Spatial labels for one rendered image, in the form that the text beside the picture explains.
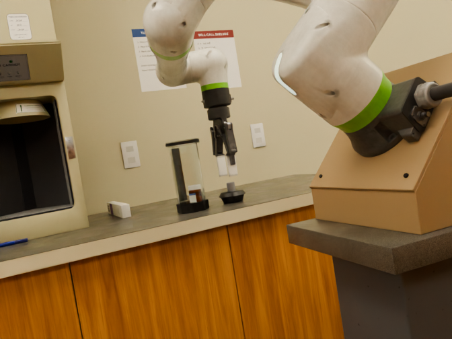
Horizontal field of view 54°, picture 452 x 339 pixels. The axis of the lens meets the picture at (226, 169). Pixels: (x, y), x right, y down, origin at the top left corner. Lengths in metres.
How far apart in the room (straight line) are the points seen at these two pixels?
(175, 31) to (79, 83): 0.98
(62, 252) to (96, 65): 1.00
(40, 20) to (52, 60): 0.16
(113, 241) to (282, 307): 0.58
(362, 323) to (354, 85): 0.45
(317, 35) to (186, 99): 1.35
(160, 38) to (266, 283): 0.79
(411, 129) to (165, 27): 0.56
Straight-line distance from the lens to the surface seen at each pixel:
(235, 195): 1.43
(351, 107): 0.78
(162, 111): 2.00
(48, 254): 1.18
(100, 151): 1.92
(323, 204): 0.93
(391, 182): 0.77
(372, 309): 0.87
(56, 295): 1.24
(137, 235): 1.21
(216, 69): 1.45
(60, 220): 1.48
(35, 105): 1.53
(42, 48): 1.42
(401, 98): 0.79
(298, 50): 0.74
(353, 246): 0.76
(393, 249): 0.68
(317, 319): 1.54
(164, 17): 1.02
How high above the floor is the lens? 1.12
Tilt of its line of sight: 3 degrees down
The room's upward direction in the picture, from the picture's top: 9 degrees counter-clockwise
